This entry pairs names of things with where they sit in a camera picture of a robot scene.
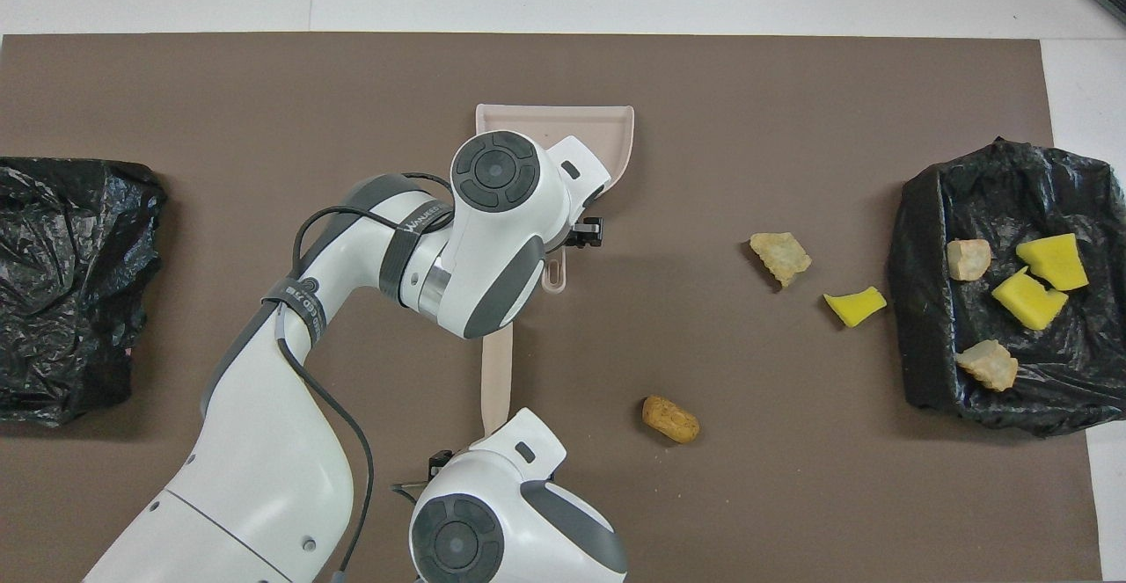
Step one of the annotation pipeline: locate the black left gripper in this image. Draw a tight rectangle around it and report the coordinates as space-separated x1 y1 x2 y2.
563 214 606 250

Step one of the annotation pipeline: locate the beige plastic dustpan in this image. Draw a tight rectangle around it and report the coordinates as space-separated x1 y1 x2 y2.
475 104 636 293

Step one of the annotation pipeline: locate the beige hand brush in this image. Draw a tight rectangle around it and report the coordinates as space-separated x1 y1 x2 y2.
481 328 515 434

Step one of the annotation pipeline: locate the beige torn sponge chunk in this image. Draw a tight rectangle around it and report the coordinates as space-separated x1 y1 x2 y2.
749 232 813 289
955 339 1020 392

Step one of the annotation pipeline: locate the brown cork-like sponge chunk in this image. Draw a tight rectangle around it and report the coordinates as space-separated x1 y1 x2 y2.
641 395 701 444

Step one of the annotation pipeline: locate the small yellow sponge scrap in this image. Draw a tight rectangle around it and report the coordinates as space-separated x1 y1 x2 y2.
823 286 888 329

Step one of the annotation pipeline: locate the orange white sponge chunk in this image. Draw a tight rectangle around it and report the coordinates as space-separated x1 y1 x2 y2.
946 238 992 282

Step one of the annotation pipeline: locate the green and yellow sponge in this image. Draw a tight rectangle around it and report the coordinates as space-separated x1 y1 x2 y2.
991 266 1070 332

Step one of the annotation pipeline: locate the yellow sponge piece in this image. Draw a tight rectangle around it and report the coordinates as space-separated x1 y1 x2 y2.
1015 233 1090 292

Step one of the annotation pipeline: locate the black bag lined bin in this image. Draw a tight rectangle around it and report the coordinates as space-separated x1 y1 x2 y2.
0 157 168 427
887 137 1126 438

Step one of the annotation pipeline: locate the brown table mat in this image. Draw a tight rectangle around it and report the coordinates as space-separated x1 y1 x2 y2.
0 33 1105 583

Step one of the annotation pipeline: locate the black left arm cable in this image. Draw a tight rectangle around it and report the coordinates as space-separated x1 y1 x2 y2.
277 172 454 583

